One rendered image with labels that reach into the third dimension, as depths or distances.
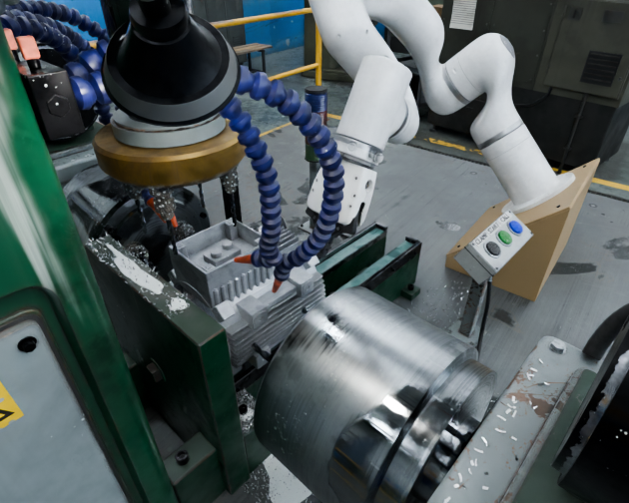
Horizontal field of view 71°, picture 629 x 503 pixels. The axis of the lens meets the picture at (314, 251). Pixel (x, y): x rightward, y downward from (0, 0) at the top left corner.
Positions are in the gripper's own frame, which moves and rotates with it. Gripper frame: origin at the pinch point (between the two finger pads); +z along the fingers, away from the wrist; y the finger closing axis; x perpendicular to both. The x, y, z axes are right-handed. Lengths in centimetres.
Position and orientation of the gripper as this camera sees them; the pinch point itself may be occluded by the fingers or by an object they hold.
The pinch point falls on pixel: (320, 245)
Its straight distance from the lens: 76.1
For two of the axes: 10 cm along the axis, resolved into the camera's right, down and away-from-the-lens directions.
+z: -3.4, 9.2, 2.0
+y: -7.3, -3.9, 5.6
